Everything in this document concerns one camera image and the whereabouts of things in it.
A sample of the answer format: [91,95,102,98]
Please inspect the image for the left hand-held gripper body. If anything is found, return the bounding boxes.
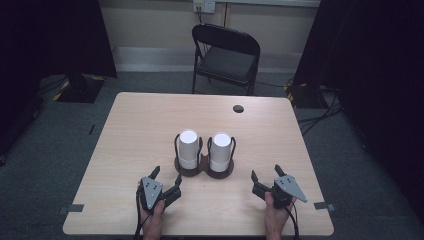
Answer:
[137,176,182,212]

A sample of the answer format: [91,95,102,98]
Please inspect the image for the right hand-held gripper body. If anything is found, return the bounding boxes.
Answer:
[251,175,308,210]

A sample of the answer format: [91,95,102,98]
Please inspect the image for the dark double cup holder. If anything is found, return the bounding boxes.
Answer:
[173,133,237,180]

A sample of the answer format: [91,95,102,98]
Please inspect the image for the white paper cup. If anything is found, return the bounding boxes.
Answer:
[178,129,200,170]
[209,132,233,173]

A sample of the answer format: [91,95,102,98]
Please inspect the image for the person's left hand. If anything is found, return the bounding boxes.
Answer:
[136,183,166,240]

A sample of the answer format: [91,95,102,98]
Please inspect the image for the person's right hand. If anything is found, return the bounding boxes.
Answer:
[264,191,296,240]

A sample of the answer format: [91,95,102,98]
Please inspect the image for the grey tape strip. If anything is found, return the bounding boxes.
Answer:
[313,201,336,212]
[57,203,85,215]

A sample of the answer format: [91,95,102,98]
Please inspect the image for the black stand base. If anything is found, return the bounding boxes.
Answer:
[53,73,107,104]
[285,82,329,109]

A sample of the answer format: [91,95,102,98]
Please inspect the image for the black folding chair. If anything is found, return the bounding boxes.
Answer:
[191,22,262,97]

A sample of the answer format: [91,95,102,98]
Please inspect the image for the dark curtain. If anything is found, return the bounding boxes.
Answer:
[293,0,424,224]
[0,0,118,161]

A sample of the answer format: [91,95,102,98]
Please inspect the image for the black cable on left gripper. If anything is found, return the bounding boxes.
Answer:
[133,186,151,240]

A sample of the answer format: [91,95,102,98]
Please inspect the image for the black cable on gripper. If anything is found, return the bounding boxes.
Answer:
[133,186,151,240]
[285,199,300,240]

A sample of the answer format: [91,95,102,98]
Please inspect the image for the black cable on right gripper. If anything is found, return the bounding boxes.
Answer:
[285,199,300,240]

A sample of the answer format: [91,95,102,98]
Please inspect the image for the black floor cables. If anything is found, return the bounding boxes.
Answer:
[297,84,344,136]

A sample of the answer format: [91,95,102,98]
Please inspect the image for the white wall socket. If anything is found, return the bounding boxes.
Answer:
[192,0,216,15]

